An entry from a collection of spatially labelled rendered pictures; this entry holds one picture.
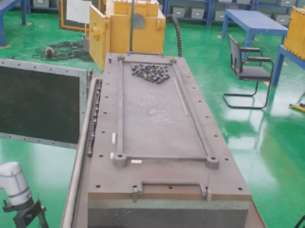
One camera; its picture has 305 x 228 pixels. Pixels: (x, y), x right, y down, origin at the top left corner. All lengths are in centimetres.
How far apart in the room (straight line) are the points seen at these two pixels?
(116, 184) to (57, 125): 150
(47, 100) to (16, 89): 21
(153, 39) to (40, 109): 183
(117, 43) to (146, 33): 32
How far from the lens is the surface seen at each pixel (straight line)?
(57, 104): 245
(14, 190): 166
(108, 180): 107
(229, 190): 110
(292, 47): 568
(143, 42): 398
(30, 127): 261
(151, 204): 106
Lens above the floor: 199
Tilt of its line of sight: 25 degrees down
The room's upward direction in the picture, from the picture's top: 6 degrees clockwise
